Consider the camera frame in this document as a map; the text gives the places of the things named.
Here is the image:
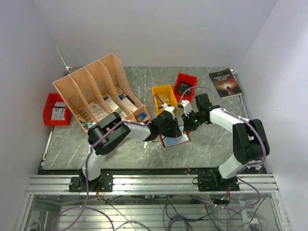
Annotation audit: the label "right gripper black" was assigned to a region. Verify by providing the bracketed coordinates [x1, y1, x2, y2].
[181, 108, 205, 131]

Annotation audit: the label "red card holder wallet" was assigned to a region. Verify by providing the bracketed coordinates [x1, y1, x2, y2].
[159, 125, 191, 148]

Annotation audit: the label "black credit card stack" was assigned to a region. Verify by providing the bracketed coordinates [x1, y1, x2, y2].
[177, 82, 192, 94]

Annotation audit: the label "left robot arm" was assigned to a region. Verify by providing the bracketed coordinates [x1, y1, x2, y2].
[79, 111, 182, 191]

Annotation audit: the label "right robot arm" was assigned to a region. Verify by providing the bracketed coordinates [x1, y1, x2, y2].
[179, 93, 270, 192]

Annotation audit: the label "red bin with cards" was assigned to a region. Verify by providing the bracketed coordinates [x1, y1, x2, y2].
[173, 73, 198, 102]

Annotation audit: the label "white cards in left bin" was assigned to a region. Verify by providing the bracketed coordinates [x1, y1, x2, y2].
[51, 102, 66, 120]

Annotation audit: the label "blue capped tube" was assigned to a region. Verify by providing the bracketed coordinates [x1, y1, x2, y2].
[136, 113, 147, 123]

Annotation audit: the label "yellow plastic bin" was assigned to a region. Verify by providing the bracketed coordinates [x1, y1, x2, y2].
[151, 84, 178, 115]

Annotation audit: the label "dark paperback book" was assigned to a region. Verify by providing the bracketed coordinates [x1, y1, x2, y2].
[209, 68, 243, 98]

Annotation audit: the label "pink file organizer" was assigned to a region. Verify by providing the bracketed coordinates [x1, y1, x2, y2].
[53, 53, 150, 132]

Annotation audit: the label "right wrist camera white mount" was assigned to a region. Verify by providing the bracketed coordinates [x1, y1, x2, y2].
[178, 100, 192, 116]

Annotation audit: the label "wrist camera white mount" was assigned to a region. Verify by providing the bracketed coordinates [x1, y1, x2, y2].
[178, 100, 192, 116]
[163, 103, 177, 115]

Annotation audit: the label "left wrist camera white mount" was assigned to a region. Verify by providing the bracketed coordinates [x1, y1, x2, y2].
[163, 103, 177, 115]

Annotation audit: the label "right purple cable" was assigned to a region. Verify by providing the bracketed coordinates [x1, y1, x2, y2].
[180, 86, 268, 210]

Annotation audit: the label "purple cable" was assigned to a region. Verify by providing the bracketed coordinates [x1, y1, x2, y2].
[180, 86, 268, 210]
[52, 94, 169, 231]

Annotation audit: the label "aluminium mounting rail frame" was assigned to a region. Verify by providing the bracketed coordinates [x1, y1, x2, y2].
[15, 168, 290, 231]

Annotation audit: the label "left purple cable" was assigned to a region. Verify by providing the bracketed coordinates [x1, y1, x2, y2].
[52, 94, 169, 231]

